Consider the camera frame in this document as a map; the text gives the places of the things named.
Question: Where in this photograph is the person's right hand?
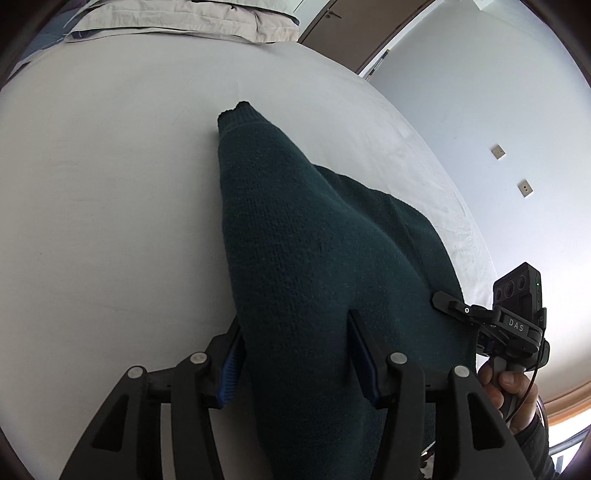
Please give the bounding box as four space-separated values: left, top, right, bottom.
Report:
477 362 541 435

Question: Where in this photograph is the dark green knit sweater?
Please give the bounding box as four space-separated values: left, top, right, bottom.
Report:
217 100 478 480

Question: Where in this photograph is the plain beige pillow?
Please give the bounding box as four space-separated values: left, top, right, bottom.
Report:
65 0 301 44

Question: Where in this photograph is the brown wooden door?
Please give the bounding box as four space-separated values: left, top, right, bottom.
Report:
299 0 435 75

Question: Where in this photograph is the blue duvet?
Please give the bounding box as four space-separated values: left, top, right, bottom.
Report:
18 7 77 68

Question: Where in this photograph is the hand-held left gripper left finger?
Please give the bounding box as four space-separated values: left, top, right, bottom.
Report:
58 318 246 480

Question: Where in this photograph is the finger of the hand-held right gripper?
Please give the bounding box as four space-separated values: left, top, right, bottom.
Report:
430 291 491 328

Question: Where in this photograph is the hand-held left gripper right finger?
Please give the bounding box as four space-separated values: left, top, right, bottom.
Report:
347 308 536 480

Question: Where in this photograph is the person's right forearm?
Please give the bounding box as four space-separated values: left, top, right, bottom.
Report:
512 408 563 480

